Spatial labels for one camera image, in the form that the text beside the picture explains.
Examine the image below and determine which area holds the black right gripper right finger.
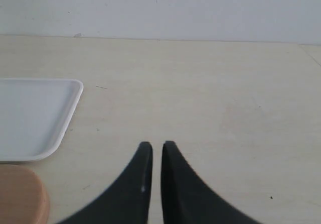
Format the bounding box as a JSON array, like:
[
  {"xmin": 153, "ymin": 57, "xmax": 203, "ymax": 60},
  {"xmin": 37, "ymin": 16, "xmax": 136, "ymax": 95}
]
[{"xmin": 160, "ymin": 141, "xmax": 258, "ymax": 223}]

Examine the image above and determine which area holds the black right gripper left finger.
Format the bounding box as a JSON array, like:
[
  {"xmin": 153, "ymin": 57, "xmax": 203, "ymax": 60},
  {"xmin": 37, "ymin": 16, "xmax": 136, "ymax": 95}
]
[{"xmin": 61, "ymin": 142, "xmax": 153, "ymax": 223}]

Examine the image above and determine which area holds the wooden paper towel holder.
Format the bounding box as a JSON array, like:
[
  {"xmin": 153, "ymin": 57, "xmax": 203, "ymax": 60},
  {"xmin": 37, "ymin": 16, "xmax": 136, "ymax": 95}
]
[{"xmin": 1, "ymin": 164, "xmax": 50, "ymax": 223}]

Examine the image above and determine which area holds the white rectangular plastic tray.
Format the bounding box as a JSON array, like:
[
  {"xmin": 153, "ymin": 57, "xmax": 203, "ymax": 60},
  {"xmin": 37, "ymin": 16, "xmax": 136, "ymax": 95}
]
[{"xmin": 1, "ymin": 78, "xmax": 84, "ymax": 163}]

